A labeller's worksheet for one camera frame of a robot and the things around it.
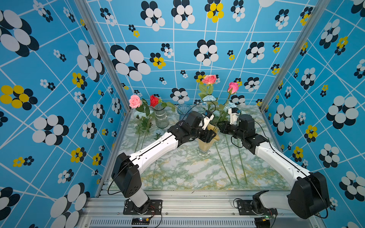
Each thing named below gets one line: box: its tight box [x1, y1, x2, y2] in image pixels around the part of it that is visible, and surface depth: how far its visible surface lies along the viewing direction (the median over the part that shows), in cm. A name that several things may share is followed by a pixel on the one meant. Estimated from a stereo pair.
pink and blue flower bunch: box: [197, 74, 240, 126], surface depth 77 cm
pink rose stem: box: [128, 94, 155, 117], surface depth 69 cm
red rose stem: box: [149, 94, 177, 113], surface depth 86 cm
